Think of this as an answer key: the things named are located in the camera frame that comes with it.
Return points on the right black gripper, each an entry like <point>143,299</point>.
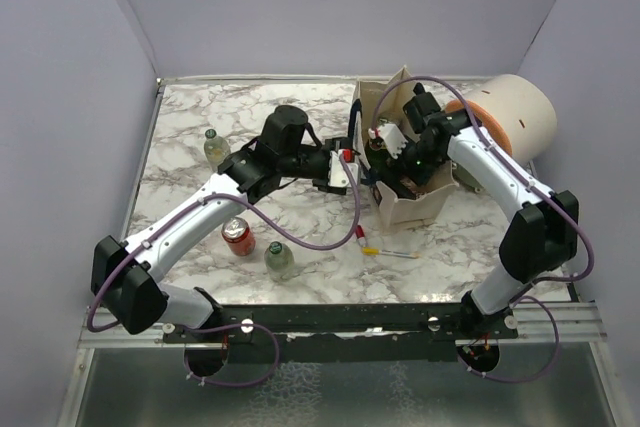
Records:
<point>418,178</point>

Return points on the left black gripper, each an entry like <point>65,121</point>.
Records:
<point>333,144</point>

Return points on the beige canvas bag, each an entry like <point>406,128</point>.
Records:
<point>393,212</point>

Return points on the green glass bottle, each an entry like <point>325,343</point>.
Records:
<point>377,156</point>

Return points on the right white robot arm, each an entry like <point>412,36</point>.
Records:
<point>543,224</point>

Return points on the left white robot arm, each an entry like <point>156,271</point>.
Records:
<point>127,275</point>

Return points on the red capped small tube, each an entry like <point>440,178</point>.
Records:
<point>360,237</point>

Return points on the cream cylinder orange yellow face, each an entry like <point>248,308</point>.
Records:
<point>517,115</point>

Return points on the yellow white pen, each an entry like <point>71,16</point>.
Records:
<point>382,252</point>

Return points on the clear bottle rear left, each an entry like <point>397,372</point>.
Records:
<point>216,148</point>

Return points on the clear bottle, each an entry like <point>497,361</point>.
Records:
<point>216,148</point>
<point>279,261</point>

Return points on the clear bottle front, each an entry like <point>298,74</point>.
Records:
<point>279,261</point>

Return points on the red soda can front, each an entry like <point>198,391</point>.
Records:
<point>238,236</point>

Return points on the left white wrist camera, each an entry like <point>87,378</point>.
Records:
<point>343,169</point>

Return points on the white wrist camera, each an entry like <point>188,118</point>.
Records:
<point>343,169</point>
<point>389,137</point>

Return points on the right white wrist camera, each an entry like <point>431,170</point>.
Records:
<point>389,137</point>

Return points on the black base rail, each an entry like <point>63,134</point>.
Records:
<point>343,333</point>

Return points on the aluminium frame rail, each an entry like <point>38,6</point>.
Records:
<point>570,322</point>

